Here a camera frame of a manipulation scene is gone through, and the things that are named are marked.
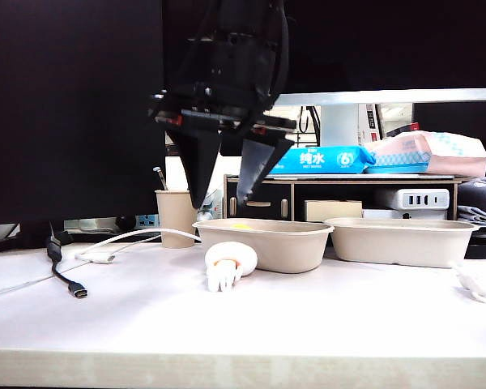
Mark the black computer monitor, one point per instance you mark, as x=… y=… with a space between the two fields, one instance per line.
x=65 y=101

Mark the blue power socket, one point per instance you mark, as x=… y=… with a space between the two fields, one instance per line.
x=146 y=221

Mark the grey folded cloth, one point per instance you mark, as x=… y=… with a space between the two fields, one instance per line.
x=482 y=194

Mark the yellow black-eared Pichu doll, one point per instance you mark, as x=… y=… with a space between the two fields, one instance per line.
x=243 y=227

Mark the silver pen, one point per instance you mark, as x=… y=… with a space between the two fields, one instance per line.
x=159 y=176

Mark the white round-head doll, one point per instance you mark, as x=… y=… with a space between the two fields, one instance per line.
x=231 y=253

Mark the white power strip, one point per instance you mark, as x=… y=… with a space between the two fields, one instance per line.
x=425 y=199

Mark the pink tissue pack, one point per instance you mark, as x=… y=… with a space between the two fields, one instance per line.
x=449 y=156

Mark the wooden desk shelf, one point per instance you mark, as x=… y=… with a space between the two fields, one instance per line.
x=291 y=198

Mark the dark background monitor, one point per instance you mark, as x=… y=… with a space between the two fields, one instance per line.
x=449 y=117

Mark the small white animal doll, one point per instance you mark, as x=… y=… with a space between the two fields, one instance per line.
x=470 y=281

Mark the black round knob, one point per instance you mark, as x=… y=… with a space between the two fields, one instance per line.
x=125 y=222

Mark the beige paper cup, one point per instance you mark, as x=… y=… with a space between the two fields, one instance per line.
x=174 y=219

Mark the flat white box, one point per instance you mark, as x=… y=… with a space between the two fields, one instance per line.
x=389 y=215

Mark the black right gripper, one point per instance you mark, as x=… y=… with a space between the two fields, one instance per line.
x=231 y=73

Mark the small beige box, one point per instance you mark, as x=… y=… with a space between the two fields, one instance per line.
x=332 y=210

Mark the beige pulp paper box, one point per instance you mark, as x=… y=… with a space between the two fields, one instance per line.
x=287 y=247
x=397 y=243

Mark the large silver-edged monitor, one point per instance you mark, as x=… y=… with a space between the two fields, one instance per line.
x=389 y=40

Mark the black round object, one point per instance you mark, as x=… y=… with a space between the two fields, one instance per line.
x=482 y=248

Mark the blue wet wipes pack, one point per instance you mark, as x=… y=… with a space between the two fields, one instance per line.
x=320 y=160

